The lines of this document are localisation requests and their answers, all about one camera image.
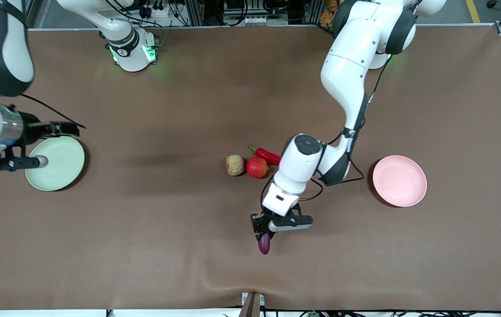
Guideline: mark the long purple eggplant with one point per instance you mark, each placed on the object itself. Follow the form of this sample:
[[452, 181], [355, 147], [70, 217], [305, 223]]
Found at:
[[264, 245]]

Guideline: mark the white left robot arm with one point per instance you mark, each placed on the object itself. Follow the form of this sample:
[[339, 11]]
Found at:
[[347, 66]]

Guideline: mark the red chili pepper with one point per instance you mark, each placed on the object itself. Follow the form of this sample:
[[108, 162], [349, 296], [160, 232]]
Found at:
[[268, 155]]

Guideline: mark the bag of orange snacks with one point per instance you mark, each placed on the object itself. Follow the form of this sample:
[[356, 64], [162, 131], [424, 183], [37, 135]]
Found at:
[[327, 11]]

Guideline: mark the pale green round plate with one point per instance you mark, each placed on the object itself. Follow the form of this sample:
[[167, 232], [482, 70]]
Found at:
[[61, 171]]

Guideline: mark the red round fruit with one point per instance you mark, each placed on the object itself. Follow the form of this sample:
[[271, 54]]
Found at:
[[257, 168]]

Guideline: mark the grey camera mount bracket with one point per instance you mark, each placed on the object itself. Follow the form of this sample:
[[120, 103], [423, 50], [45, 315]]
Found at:
[[251, 304]]

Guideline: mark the white terminal strip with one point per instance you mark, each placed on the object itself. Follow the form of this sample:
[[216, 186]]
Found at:
[[265, 20]]

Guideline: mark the brown table cloth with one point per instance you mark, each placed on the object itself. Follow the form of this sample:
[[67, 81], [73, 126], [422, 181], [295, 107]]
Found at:
[[144, 246]]

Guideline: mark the pink round plate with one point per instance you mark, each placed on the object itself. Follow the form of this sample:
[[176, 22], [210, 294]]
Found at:
[[400, 181]]

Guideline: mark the white power strip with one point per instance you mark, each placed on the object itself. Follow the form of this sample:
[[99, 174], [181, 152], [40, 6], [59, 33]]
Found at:
[[157, 12]]

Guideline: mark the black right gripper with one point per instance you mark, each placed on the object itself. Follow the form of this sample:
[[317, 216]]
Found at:
[[31, 124]]

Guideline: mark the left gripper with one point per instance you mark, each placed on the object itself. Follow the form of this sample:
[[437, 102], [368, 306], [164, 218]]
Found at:
[[257, 223]]

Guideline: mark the yellow-pink peach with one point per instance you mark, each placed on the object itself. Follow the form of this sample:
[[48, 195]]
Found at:
[[235, 165]]

